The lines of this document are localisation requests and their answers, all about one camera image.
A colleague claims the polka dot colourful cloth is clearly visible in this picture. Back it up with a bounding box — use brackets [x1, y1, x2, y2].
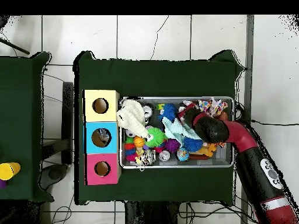
[183, 97, 229, 118]

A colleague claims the green spiky rubber ball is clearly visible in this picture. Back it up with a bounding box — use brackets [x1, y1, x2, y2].
[144, 127, 167, 148]

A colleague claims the cream knitted cloth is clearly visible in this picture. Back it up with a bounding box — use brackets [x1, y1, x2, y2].
[116, 99, 151, 139]

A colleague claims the clear plastic bottle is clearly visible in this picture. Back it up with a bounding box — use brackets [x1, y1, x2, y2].
[97, 130, 112, 145]

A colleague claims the wooden box with three holes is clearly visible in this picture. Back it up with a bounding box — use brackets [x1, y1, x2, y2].
[83, 89, 121, 186]

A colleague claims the blue spiky rubber ball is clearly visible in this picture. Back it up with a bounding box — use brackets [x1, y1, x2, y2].
[161, 103, 178, 122]

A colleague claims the mint green fuzzy cloth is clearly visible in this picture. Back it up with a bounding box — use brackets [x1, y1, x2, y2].
[161, 116, 203, 146]

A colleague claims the small globe ball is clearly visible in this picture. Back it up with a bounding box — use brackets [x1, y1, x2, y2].
[177, 148, 191, 162]

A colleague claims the small orange basketball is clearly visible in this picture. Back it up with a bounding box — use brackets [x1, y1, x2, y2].
[133, 135, 145, 148]

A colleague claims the crushed silver can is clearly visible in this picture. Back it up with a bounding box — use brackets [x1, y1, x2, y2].
[140, 148, 158, 165]

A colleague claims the black upright panel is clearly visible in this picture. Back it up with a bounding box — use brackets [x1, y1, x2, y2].
[61, 81, 75, 165]

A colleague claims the grey round floor base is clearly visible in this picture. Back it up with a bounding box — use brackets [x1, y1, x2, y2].
[46, 164, 68, 184]

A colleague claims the dark green side table cloth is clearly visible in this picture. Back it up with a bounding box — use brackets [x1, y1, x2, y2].
[0, 51, 53, 202]

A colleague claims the yellow plastic cup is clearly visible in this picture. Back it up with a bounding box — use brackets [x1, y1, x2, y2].
[0, 162, 22, 181]

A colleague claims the shallow wire mesh bin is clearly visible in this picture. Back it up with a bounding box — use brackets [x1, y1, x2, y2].
[119, 96, 235, 169]

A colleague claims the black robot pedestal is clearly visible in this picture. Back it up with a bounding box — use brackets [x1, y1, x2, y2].
[123, 200, 189, 224]

